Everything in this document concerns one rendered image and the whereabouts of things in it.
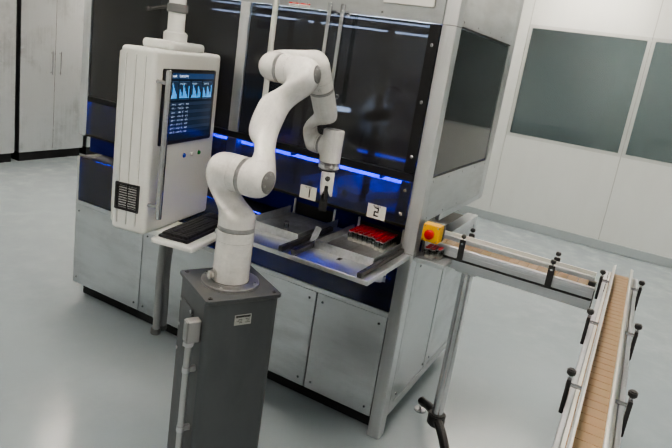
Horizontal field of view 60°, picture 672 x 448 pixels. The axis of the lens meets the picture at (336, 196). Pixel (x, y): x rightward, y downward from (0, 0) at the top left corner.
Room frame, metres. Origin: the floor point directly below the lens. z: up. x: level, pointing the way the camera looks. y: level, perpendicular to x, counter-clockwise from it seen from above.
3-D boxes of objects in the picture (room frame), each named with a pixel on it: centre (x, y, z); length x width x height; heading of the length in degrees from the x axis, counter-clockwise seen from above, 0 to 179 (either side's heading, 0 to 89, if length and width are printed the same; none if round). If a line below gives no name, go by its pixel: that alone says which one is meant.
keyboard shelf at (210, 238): (2.43, 0.60, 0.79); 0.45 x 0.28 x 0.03; 163
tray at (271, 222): (2.43, 0.17, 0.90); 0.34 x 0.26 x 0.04; 153
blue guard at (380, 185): (2.74, 0.57, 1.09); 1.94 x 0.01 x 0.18; 63
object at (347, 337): (3.18, 0.34, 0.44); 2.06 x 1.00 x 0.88; 63
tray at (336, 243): (2.28, -0.14, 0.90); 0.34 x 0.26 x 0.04; 153
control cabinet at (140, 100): (2.50, 0.77, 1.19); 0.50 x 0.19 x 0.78; 163
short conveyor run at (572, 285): (2.27, -0.73, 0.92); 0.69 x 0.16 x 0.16; 63
